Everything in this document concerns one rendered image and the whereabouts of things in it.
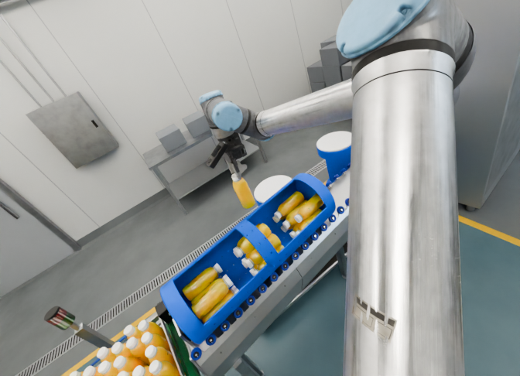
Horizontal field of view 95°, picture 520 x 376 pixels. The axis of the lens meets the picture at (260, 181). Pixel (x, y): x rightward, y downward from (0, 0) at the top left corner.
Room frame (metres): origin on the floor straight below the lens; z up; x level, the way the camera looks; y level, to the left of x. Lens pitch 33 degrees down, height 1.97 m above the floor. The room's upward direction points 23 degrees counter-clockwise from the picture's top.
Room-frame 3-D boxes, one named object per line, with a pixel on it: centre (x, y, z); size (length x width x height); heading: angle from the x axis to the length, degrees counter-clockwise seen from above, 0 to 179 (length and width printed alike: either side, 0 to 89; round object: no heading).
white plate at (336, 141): (1.53, -0.64, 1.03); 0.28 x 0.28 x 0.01
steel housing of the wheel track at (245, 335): (1.06, -0.38, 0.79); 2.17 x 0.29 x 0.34; 115
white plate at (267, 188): (1.28, -0.06, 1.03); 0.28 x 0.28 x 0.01
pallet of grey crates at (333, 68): (3.93, -2.11, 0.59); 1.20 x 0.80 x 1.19; 18
